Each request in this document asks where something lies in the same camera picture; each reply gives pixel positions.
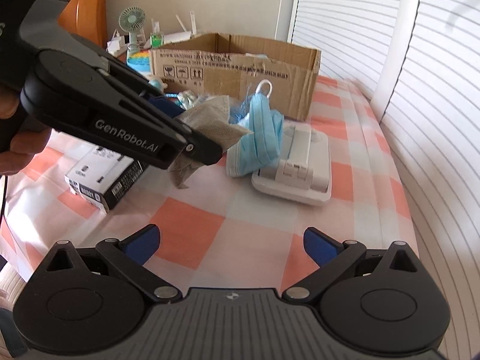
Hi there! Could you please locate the hand sanitizer bottle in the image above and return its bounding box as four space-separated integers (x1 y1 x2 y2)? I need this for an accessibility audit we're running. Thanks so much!
150 20 166 49

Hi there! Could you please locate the cardboard box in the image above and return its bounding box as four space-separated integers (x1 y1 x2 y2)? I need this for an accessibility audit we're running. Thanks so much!
149 32 322 121

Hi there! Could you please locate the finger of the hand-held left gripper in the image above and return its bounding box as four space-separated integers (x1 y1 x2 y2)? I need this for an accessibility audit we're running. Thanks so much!
89 97 223 170
98 60 185 119

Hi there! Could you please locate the black cable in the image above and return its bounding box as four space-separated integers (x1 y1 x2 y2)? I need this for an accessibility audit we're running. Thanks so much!
0 174 9 227

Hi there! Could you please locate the orange checked tablecloth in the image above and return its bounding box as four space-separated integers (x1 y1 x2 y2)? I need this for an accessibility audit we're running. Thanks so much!
0 75 421 297

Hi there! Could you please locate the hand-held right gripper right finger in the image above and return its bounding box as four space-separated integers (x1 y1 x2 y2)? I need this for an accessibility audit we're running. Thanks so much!
283 227 419 302

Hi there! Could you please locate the rainbow pop-it toy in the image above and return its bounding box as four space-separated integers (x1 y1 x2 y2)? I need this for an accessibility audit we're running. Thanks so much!
127 50 152 77

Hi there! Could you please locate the white plastic device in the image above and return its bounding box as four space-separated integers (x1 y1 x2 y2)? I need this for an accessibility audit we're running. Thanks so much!
251 122 332 207

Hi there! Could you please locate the white louvered door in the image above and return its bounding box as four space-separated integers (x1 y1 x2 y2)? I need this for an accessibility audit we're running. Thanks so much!
289 0 480 360

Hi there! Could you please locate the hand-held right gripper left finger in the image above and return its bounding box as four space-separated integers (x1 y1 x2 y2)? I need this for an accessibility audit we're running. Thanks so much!
45 224 181 302

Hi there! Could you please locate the black and white pen box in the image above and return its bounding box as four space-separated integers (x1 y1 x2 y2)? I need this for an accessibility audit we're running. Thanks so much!
64 144 149 212

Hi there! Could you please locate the white router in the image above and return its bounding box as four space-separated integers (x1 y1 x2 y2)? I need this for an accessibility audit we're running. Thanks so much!
163 11 199 46

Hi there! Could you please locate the person's left hand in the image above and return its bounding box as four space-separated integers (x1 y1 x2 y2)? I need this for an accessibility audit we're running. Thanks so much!
0 84 51 176

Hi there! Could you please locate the blue face mask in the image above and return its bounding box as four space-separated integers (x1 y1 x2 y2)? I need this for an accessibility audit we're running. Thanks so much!
229 79 286 177
226 146 280 179

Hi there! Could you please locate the green desk fan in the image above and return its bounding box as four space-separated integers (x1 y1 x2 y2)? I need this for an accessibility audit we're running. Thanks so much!
119 6 146 55

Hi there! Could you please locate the white pole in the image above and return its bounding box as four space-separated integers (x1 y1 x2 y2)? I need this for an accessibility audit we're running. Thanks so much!
369 0 426 124

